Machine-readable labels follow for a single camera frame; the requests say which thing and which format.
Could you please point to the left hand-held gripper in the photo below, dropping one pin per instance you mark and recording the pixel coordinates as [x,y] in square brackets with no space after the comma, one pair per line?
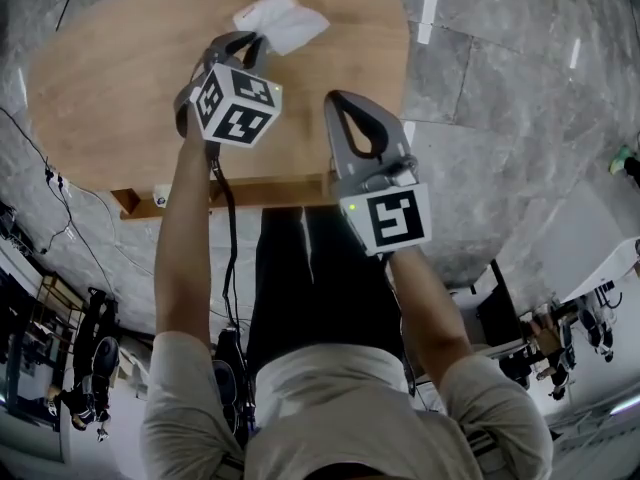
[235,113]

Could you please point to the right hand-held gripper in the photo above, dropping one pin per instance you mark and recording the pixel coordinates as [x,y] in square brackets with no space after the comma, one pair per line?
[395,218]

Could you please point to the white tissue packet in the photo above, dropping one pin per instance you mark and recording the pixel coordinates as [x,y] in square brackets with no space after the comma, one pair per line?
[285,23]

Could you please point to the person's right forearm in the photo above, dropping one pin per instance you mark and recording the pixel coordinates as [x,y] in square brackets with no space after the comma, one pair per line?
[430,308]

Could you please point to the person's left forearm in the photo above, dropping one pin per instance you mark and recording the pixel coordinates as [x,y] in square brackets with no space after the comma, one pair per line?
[182,248]

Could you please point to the oval wooden side table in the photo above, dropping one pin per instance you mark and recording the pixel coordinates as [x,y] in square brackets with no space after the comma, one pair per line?
[150,93]

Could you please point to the person's black trousers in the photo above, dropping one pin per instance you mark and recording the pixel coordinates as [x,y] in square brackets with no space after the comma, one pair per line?
[325,278]

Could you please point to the small white box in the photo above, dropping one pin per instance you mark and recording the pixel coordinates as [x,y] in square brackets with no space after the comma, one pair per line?
[161,197]

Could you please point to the white cabinet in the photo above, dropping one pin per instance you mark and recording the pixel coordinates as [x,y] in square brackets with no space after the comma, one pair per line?
[600,263]

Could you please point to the person's grey shirt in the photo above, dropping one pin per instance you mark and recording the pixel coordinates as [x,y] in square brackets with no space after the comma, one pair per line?
[350,418]

